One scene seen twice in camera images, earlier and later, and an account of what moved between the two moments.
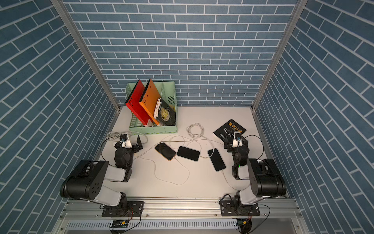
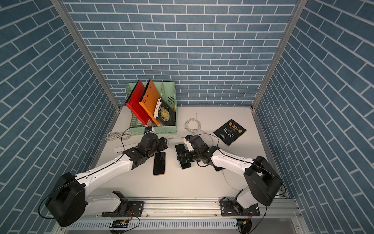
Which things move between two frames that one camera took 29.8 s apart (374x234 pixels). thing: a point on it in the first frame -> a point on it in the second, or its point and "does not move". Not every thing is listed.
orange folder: [149, 100] does not move
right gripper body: [231, 149] -> [192, 155]
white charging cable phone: [162, 179] -> [181, 137]
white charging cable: [196, 130] -> [192, 119]
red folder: [133, 103] does not move
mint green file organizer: [168, 91] does not move
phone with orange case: [165, 151] -> [159, 164]
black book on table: [229, 129] does not move
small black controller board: [120, 224] does not move
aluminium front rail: [178, 209] does not move
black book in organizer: [164, 113] does not move
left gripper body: [134, 149] -> [159, 145]
